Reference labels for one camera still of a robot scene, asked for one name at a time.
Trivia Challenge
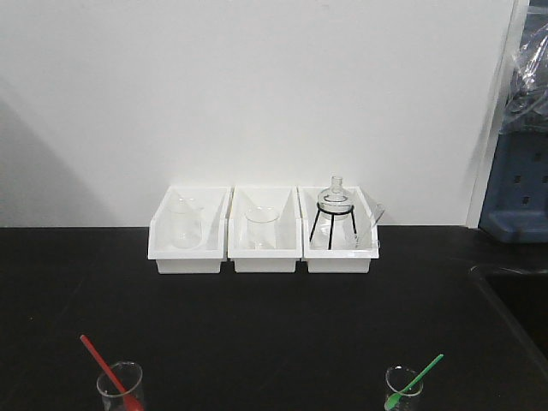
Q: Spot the green plastic spoon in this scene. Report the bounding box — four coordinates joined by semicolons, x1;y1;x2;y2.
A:
384;354;444;410

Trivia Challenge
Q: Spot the red plastic spoon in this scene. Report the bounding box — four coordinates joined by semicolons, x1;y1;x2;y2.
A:
80;335;144;410

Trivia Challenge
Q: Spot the middle white plastic bin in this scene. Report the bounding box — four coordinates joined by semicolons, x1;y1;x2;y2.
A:
228;186;302;273

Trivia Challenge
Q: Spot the white plastic bin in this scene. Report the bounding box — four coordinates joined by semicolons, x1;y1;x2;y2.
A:
228;186;302;273
297;187;380;273
147;185;231;274

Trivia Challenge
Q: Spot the glass beaker in middle bin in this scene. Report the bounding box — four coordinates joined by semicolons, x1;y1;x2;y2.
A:
245;206;279;250

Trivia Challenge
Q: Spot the glass beaker in bin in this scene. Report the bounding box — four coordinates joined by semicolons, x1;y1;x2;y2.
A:
245;206;279;250
170;196;202;249

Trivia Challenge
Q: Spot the round glass flask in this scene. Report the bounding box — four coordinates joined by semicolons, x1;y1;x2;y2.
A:
317;176;354;213

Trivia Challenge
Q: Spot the right white plastic bin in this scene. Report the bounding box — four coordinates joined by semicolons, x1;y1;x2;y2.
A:
297;187;380;273

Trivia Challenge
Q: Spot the glass beaker in left bin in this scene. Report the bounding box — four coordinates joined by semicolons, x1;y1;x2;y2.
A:
170;196;202;249

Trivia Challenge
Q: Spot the left white plastic bin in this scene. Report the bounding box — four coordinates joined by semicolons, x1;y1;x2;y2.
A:
147;185;231;274

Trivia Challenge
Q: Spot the glass test tube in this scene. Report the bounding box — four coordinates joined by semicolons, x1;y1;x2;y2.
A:
354;203;385;249

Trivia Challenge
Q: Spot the right front glass beaker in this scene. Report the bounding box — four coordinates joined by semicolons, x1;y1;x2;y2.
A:
384;365;423;411

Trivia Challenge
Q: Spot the left front glass beaker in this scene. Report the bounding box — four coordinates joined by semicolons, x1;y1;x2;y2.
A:
96;360;146;410

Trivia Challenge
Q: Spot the blue plastic crate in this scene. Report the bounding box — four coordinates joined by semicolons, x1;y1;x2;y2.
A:
478;0;548;246

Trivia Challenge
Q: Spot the black lab sink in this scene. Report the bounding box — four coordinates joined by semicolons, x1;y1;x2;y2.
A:
468;265;547;375

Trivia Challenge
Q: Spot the clear plastic bag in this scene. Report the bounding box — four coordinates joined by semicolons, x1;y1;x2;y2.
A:
504;23;547;129

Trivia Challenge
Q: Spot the black wire tripod stand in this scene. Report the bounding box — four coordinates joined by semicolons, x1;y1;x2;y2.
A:
308;201;358;250

